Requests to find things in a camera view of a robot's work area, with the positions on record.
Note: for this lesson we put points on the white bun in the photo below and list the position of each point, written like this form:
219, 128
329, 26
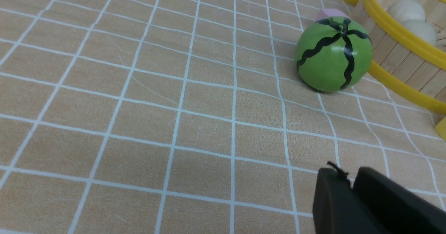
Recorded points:
405, 10
422, 29

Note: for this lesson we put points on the green toy watermelon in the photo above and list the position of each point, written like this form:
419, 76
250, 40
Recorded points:
333, 54

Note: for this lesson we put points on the yellow cube block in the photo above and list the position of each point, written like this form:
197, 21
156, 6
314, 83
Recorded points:
440, 129

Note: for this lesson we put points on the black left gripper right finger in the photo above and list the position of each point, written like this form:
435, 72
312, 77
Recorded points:
395, 207

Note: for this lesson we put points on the bamboo steamer tray yellow rims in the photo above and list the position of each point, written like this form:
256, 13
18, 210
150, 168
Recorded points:
403, 62

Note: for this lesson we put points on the orange checked tablecloth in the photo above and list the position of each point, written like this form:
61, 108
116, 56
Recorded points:
185, 117

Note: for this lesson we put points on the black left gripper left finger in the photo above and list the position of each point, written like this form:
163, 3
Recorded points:
336, 208

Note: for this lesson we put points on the pink cube block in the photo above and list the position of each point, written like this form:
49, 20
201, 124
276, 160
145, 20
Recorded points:
329, 12

